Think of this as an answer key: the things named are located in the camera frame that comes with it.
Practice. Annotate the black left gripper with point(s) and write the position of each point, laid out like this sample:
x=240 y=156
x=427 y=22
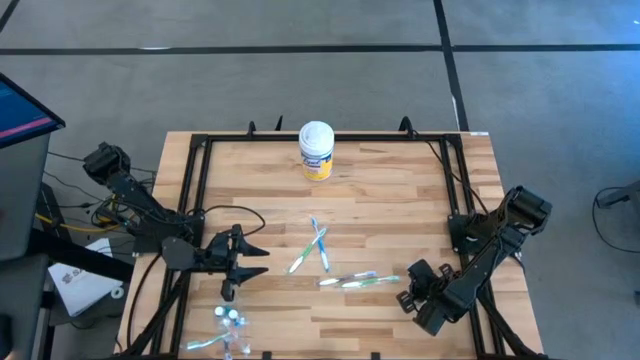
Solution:
x=217 y=257

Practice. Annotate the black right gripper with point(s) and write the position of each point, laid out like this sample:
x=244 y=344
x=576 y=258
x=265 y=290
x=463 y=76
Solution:
x=422 y=280

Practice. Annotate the green white toothbrush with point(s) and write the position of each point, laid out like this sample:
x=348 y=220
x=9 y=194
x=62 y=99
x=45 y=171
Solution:
x=305 y=254
x=372 y=282
x=205 y=343

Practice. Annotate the blue mouthwash bottle white cap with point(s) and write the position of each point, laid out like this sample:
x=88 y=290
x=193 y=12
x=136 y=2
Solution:
x=233 y=314
x=219 y=311

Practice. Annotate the blue white toothbrush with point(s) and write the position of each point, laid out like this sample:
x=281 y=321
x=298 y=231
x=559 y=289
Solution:
x=228 y=345
x=322 y=250

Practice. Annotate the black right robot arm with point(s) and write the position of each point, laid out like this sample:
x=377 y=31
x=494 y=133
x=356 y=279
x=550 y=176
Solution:
x=480 y=272

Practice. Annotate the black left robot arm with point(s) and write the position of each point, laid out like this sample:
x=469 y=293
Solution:
x=125 y=187

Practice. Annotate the purple white wrapped toothbrush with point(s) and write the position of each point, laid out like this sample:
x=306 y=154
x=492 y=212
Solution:
x=350 y=277

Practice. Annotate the clear acrylic organizer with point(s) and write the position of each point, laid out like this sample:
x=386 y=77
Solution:
x=240 y=335

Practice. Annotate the white tape roll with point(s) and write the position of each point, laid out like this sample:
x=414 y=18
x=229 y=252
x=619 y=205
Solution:
x=112 y=292

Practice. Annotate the yellow Lysol wipes canister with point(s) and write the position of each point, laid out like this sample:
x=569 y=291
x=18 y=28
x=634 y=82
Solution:
x=316 y=145

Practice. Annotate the white table label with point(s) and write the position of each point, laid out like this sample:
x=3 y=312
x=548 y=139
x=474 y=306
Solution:
x=479 y=133

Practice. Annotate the white paper box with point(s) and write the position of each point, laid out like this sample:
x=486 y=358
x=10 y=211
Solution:
x=80 y=285

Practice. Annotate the grey stand leg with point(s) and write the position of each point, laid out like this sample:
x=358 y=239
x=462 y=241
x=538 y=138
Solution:
x=625 y=195

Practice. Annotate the black side desk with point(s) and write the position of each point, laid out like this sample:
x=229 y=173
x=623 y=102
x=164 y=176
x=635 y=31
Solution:
x=20 y=300

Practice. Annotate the blue screen monitor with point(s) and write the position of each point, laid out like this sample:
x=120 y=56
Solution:
x=20 y=115

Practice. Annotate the black table frame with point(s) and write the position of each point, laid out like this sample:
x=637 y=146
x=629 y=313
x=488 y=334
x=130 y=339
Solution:
x=390 y=136

